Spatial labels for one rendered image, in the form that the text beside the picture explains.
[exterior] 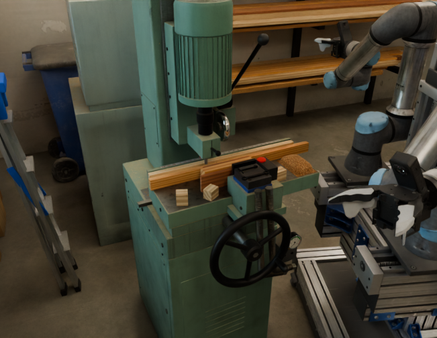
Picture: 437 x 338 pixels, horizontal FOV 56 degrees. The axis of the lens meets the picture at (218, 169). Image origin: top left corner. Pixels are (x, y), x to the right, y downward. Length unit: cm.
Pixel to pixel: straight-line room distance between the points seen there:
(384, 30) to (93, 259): 194
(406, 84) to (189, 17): 90
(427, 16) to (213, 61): 79
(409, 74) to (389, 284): 78
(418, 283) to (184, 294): 79
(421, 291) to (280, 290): 99
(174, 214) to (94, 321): 106
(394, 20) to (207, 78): 70
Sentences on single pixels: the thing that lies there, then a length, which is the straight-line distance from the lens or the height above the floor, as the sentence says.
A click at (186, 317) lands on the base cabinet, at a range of 166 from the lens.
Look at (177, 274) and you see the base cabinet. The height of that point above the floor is 63.
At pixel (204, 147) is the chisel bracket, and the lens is 138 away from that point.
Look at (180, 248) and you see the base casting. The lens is 141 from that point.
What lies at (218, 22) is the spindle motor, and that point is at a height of 145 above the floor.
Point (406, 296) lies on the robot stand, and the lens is 149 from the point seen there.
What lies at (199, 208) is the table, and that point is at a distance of 134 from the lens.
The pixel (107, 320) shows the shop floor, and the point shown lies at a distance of 224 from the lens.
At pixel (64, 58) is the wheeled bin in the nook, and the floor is 95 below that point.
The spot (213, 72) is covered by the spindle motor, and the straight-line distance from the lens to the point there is 125.
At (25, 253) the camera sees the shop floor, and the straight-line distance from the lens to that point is 277.
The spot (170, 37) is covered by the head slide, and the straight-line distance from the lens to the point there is 139.
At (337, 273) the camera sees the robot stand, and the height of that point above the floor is 21.
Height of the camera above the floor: 167
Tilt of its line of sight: 30 degrees down
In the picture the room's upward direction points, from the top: straight up
